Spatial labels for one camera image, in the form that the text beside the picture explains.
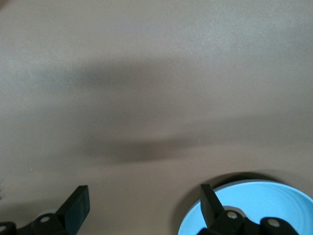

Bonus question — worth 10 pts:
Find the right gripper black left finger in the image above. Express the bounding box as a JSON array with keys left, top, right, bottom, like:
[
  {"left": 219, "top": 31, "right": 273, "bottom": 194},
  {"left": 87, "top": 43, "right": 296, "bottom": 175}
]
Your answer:
[{"left": 0, "top": 185, "right": 91, "bottom": 235}]

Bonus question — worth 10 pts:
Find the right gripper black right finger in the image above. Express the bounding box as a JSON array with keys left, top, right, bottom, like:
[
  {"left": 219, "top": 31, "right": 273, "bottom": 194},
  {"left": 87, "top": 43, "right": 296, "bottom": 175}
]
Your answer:
[{"left": 197, "top": 184, "right": 298, "bottom": 235}]

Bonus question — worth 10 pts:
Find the blue plate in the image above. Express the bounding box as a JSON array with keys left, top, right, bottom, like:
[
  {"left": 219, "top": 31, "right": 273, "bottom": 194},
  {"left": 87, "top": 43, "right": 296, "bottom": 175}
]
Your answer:
[{"left": 178, "top": 180, "right": 313, "bottom": 235}]

